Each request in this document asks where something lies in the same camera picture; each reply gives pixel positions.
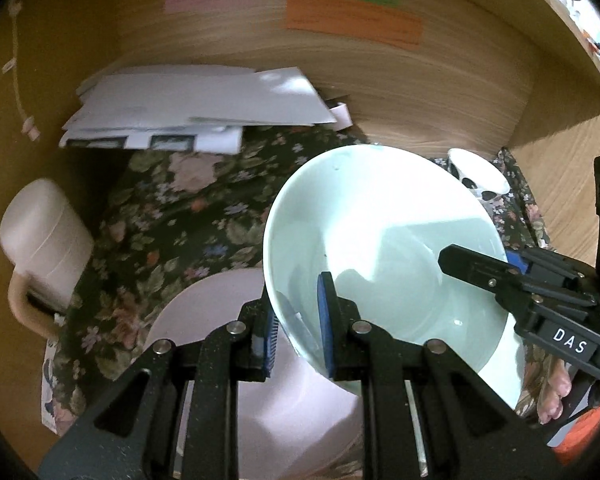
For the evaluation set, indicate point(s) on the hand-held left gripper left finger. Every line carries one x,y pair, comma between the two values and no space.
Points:
269,345

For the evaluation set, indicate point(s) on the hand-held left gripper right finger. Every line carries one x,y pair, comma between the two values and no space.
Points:
326,330

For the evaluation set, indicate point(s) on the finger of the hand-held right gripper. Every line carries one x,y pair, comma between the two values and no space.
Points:
475,267
550,267

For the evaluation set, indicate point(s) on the mint green bowl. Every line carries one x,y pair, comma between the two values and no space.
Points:
395,240

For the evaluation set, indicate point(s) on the person's right forearm orange sleeve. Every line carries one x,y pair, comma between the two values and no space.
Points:
586,445

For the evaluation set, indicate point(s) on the person's right hand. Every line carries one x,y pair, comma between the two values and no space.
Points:
555,392

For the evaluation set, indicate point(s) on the pink plate with gold rim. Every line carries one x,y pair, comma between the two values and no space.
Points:
210,310

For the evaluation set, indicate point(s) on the white bowl with black spots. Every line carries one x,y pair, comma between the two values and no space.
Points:
472,167

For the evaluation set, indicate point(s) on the dark floral tablecloth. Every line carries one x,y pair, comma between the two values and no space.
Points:
180,210

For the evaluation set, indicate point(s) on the colourful printed sheet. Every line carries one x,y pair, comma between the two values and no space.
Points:
587,25

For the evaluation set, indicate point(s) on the pink mug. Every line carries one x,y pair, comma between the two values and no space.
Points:
45,240

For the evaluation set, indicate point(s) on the stack of white papers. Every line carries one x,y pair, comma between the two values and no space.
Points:
205,100

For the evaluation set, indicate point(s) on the orange paper note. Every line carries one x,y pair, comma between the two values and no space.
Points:
352,20

